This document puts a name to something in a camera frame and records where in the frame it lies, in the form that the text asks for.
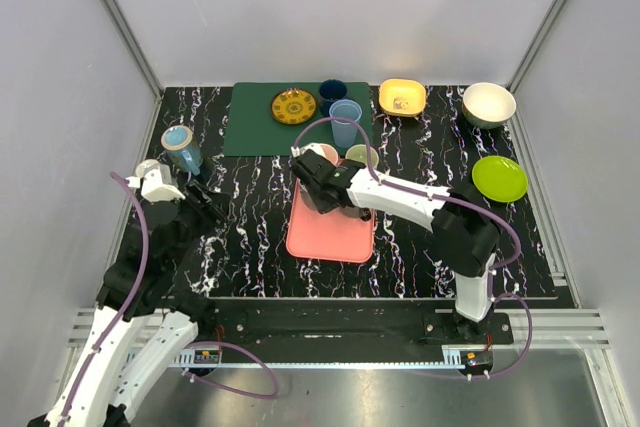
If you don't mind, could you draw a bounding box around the pink and white mug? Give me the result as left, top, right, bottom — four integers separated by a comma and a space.
320, 144, 340, 165

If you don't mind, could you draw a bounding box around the sage green mug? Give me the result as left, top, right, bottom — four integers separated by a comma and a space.
345, 144, 379, 168

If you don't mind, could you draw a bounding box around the dark grey mug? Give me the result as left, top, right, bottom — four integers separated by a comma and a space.
345, 207, 375, 222

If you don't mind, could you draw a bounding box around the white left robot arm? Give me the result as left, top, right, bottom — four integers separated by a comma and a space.
29, 181, 230, 426

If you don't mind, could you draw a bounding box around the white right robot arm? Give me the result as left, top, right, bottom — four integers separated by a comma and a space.
292, 144, 500, 344

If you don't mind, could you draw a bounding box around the light blue glazed mug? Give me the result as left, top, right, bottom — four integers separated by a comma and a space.
161, 125, 203, 176

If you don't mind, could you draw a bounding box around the pink plastic tray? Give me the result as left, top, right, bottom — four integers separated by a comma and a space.
286, 182, 376, 263

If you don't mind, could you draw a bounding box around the light blue plastic cup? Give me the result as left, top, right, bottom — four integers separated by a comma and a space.
329, 99, 362, 148

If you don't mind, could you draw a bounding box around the yellow patterned plate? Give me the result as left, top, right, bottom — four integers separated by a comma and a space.
270, 88, 317, 125

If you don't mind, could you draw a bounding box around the dark green mat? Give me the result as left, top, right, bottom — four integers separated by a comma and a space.
223, 81, 373, 157

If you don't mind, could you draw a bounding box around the dark blue cup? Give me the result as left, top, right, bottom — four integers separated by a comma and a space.
318, 79, 348, 117

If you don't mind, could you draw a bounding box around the yellow square bowl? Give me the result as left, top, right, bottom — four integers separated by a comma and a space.
378, 79, 427, 117

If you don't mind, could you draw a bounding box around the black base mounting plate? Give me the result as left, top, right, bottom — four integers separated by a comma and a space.
197, 299, 514, 364

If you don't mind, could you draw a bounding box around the lime green plate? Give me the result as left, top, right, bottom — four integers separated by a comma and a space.
471, 155, 528, 203

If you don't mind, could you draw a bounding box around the white round bowl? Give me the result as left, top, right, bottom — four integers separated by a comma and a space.
462, 82, 517, 129

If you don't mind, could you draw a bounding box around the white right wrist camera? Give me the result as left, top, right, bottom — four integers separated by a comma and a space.
291, 142, 324, 158

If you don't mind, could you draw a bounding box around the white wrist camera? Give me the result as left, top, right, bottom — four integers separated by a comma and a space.
291, 142, 324, 158
126, 159, 186, 203

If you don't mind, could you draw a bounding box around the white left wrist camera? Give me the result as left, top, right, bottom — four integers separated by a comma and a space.
126, 159, 186, 203

